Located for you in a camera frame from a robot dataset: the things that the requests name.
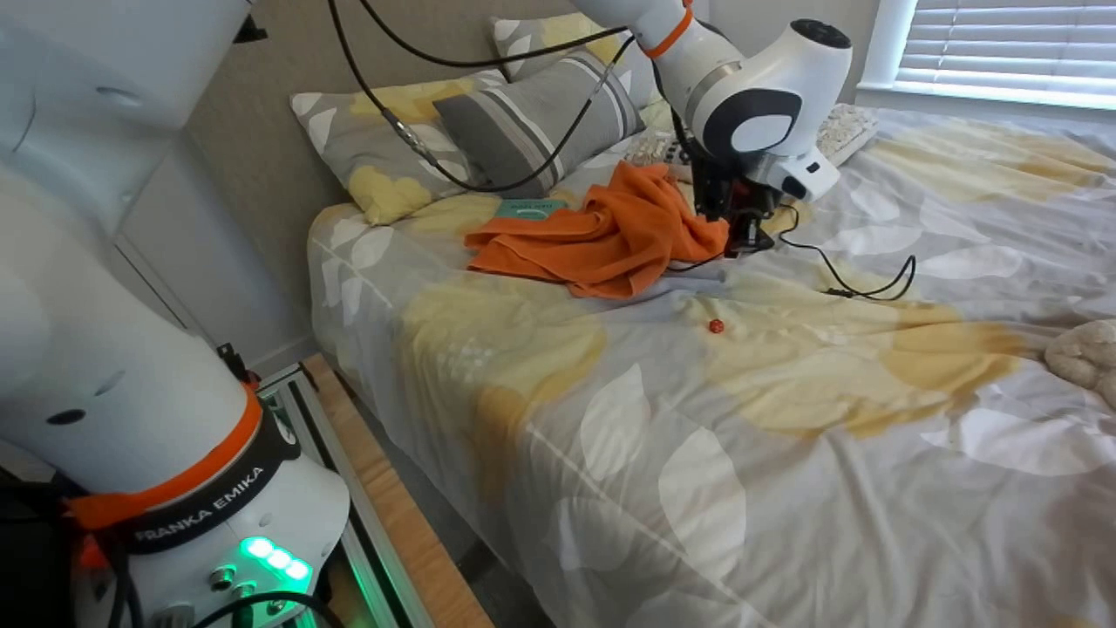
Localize grey striped pillow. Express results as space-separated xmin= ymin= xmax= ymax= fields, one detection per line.
xmin=434 ymin=49 xmax=648 ymax=194

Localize white window blind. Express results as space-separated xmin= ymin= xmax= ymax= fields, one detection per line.
xmin=900 ymin=0 xmax=1116 ymax=96

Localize grey yellow floral pillow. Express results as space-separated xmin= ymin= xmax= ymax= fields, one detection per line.
xmin=288 ymin=74 xmax=515 ymax=225
xmin=484 ymin=11 xmax=660 ymax=75

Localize thin black cable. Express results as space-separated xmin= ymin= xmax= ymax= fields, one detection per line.
xmin=773 ymin=202 xmax=921 ymax=302

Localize wooden bed frame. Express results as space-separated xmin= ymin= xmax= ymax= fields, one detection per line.
xmin=299 ymin=353 xmax=495 ymax=628

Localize orange cloth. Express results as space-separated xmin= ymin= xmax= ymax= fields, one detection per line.
xmin=463 ymin=160 xmax=731 ymax=302

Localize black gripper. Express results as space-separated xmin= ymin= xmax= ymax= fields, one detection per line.
xmin=694 ymin=144 xmax=782 ymax=259

